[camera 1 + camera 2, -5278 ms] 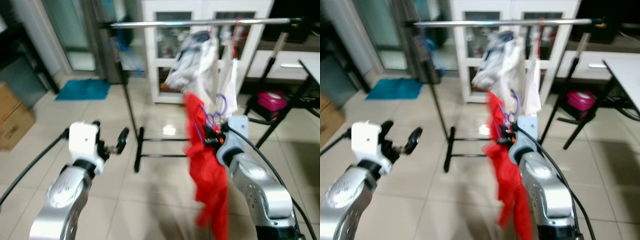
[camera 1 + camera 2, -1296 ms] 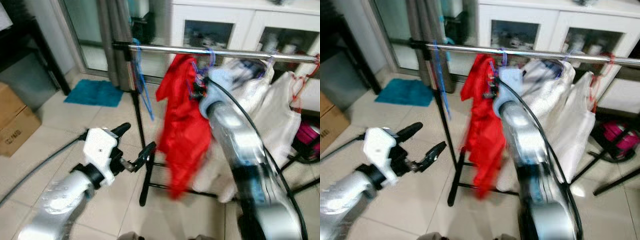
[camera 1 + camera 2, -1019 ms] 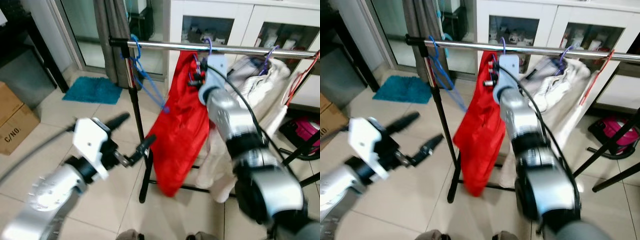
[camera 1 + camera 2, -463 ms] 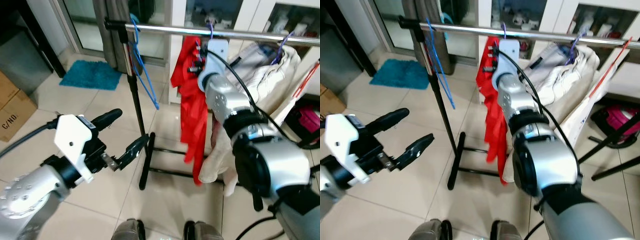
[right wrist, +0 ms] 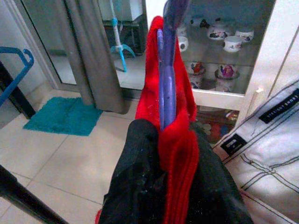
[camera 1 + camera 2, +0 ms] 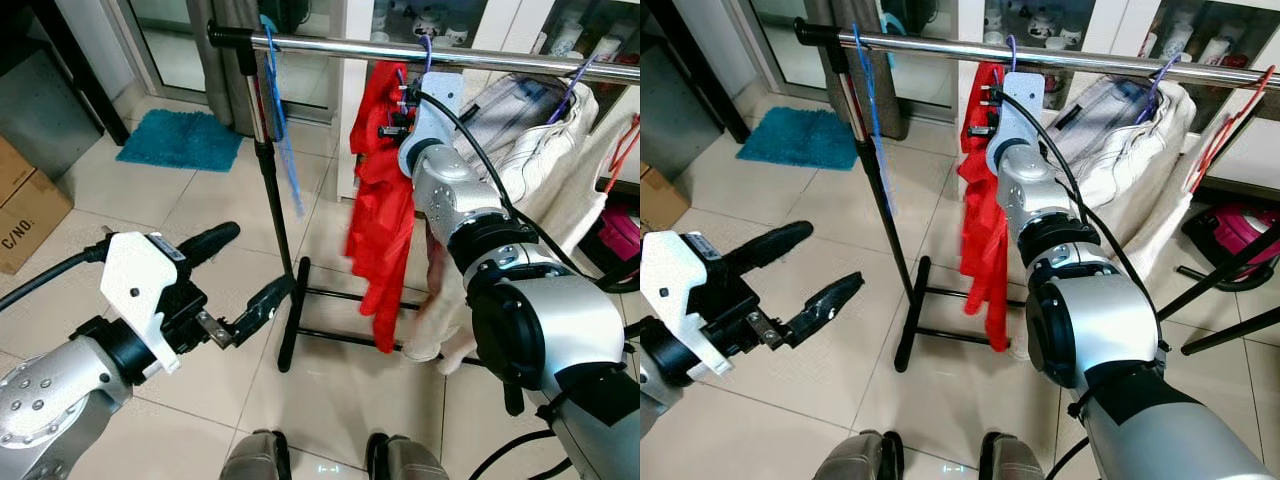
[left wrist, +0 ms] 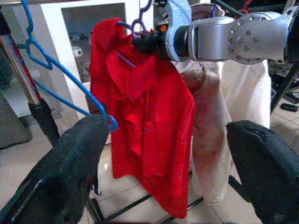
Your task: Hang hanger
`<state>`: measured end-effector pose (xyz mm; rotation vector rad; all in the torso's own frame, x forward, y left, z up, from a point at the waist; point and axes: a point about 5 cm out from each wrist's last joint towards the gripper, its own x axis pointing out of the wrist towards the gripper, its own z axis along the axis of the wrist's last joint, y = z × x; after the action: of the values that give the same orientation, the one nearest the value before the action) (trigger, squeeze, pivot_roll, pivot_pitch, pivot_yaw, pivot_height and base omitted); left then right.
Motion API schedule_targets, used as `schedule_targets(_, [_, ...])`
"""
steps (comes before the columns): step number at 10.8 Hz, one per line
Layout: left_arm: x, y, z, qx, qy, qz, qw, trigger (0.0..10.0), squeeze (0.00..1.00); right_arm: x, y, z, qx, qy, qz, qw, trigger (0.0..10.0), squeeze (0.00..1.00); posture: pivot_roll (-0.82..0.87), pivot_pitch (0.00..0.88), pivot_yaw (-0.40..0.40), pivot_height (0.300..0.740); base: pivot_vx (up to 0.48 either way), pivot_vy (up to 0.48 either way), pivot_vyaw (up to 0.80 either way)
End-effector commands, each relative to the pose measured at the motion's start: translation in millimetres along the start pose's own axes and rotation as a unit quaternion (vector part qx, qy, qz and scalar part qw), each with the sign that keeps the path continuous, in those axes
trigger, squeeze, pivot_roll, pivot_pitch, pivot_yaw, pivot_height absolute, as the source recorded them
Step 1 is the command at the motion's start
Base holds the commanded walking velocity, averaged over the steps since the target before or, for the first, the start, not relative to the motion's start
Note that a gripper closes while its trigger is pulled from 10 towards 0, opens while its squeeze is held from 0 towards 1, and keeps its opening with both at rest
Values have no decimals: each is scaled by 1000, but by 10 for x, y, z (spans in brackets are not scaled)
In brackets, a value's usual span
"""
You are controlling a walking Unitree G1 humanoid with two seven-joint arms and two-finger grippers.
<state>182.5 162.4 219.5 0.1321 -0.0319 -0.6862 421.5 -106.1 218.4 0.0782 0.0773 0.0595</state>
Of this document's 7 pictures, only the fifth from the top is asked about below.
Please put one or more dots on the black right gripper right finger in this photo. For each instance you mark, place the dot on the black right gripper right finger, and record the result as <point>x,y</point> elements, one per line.
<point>215,198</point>

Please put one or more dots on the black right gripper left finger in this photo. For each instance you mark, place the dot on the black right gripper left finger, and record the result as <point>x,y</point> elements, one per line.
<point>135,182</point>

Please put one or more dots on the red shirt with plaid lining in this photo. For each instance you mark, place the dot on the red shirt with plaid lining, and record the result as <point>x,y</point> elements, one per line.
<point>180,158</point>

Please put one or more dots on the purple plastic hanger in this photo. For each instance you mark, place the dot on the purple plastic hanger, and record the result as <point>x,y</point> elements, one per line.
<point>169,70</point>

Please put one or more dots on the blue plastic hanger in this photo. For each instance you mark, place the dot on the blue plastic hanger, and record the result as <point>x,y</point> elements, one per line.
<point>9,50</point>

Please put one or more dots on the colourful patterned item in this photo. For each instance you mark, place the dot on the colourful patterned item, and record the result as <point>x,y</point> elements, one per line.
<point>217,128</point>

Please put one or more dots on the white jacket with black labels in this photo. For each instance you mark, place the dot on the white jacket with black labels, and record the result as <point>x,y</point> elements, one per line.
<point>268,151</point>

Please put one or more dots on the teal floor mat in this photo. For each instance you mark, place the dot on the teal floor mat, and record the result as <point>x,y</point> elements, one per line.
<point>63,116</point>

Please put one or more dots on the black and chrome clothes rack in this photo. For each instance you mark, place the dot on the black and chrome clothes rack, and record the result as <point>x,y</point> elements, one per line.
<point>18,193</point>

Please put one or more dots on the grey curtain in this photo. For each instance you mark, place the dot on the grey curtain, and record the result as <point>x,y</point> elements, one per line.
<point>98,70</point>

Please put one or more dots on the painted ceramic jar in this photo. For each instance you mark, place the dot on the painted ceramic jar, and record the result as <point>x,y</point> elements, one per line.
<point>226,78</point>
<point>197,74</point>

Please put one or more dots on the white ceramic cup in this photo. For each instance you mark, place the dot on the white ceramic cup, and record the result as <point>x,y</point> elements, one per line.
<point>183,44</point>

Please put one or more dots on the light blue tripod stand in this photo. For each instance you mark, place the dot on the light blue tripod stand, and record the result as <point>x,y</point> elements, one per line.
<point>116,35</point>

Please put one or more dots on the white ceramic bowl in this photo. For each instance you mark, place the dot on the white ceramic bowl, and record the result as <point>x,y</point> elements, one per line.
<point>232,44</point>
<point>244,36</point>

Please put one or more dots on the sliding glass door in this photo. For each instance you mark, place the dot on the sliding glass door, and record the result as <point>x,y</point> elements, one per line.
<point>58,46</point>

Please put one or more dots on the white glass door cabinet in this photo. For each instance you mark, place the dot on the white glass door cabinet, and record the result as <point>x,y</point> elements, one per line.
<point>275,46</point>

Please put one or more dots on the white painted ceramic teapot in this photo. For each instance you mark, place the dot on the white painted ceramic teapot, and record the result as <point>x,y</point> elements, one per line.
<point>218,31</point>

